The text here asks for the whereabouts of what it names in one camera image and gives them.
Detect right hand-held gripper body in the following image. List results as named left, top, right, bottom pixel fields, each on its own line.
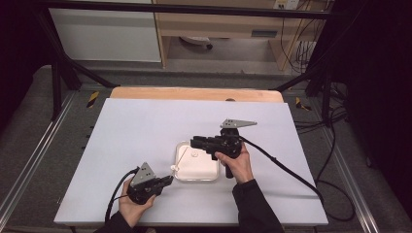
left=210, top=118, right=258, bottom=180

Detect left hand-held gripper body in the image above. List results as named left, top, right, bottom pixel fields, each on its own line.
left=126, top=161, right=163, bottom=206

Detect square metal tray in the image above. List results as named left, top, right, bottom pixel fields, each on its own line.
left=173, top=140, right=221, bottom=183

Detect person's left hand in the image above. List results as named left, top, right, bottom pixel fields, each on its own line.
left=118, top=186, right=157, bottom=228

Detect person's right hand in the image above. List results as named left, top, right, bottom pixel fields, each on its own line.
left=215, top=145, right=255, bottom=185

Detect wooden table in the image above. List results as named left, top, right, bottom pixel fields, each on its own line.
left=109, top=85, right=286, bottom=104

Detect yellow black tape strip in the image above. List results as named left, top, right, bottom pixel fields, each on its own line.
left=294, top=96, right=313, bottom=112
left=86, top=90, right=100, bottom=109

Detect chair base with caster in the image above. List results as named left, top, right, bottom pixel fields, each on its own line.
left=179, top=36, right=214, bottom=50

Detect light wooden desk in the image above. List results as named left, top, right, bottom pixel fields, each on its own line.
left=152, top=0, right=328, bottom=72

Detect white cabinet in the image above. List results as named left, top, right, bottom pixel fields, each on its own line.
left=48, top=8, right=162, bottom=63

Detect white power strip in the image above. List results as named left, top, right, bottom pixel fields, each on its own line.
left=273, top=0, right=300, bottom=11

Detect dark curtain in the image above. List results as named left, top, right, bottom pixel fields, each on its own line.
left=333, top=0, right=412, bottom=212
left=0, top=0, right=50, bottom=130

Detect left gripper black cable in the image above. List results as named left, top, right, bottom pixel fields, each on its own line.
left=104, top=166, right=141, bottom=224

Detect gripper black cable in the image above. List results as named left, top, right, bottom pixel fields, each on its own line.
left=104, top=166, right=141, bottom=224
left=238, top=135, right=357, bottom=223

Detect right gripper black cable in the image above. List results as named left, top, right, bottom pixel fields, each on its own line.
left=238, top=135, right=357, bottom=223

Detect black floor cables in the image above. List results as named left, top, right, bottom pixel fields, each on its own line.
left=292, top=82, right=349, bottom=183

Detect aluminium floor rail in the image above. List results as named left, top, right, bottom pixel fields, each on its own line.
left=319, top=129, right=380, bottom=233
left=0, top=91, right=77, bottom=221

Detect black hanging cables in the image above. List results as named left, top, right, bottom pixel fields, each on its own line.
left=280, top=0, right=328, bottom=75

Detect black metal frame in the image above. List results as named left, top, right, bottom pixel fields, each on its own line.
left=32, top=0, right=334, bottom=122

